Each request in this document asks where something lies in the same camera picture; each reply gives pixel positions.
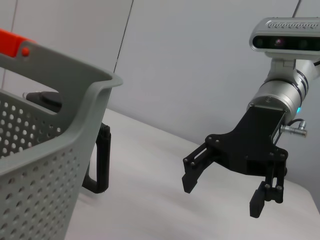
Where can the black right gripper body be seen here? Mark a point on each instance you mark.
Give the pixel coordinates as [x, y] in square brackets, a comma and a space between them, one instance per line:
[252, 147]

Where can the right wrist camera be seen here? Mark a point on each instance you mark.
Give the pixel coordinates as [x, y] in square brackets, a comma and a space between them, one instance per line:
[282, 42]

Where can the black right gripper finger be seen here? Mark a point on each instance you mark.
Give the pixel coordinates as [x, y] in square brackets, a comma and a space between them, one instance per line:
[197, 167]
[272, 190]

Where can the grey-green perforated storage bin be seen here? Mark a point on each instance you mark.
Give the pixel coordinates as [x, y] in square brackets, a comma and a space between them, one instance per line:
[50, 162]

